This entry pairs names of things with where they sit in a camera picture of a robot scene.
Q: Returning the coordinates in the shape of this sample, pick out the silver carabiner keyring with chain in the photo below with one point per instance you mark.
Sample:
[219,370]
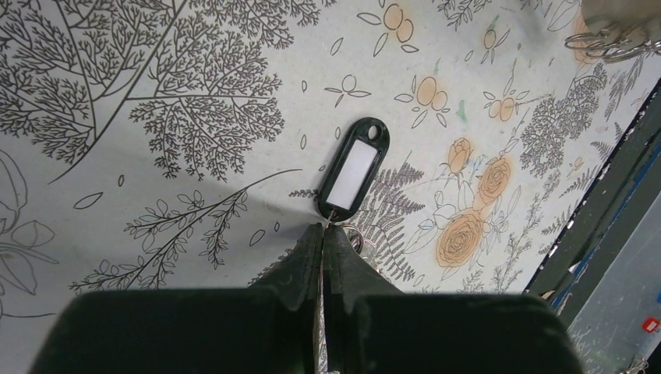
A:
[613,46]

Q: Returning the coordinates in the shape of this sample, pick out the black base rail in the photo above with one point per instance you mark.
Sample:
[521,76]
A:
[608,211]

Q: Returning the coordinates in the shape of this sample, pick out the black key tag with key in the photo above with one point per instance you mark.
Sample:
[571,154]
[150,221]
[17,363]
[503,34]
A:
[353,170]

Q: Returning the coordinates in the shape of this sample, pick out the floral patterned table mat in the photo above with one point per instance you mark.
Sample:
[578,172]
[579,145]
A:
[167,144]

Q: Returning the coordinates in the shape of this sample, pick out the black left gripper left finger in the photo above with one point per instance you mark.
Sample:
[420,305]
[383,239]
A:
[269,327]

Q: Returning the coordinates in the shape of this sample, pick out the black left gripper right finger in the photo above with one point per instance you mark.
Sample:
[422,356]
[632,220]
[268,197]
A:
[373,327]

